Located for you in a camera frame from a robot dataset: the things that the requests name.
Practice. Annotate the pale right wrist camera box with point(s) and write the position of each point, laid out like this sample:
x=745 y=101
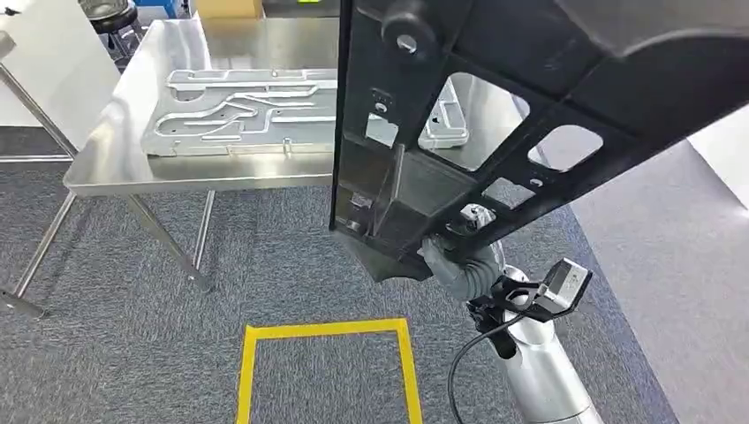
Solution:
x=564 y=284

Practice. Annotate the yellow floor tape square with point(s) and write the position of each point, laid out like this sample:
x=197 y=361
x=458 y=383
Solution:
x=327 y=329

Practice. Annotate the white panel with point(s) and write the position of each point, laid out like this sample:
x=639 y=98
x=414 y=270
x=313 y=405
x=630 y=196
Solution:
x=52 y=70

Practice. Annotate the black stool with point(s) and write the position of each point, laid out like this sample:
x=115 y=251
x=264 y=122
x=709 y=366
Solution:
x=111 y=14

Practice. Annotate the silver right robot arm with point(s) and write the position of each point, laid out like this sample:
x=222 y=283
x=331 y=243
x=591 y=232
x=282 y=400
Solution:
x=544 y=380

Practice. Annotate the black plastic plate bracket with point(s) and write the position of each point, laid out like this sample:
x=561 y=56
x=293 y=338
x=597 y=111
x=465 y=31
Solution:
x=509 y=52

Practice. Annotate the stamped metal panel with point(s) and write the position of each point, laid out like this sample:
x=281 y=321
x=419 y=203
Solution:
x=234 y=117

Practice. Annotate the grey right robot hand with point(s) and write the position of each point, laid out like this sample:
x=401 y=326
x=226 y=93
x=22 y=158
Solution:
x=468 y=269

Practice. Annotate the cardboard box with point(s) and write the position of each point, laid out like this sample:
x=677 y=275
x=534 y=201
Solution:
x=229 y=8

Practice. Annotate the steel table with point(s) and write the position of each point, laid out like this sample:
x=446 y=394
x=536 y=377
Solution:
x=175 y=172

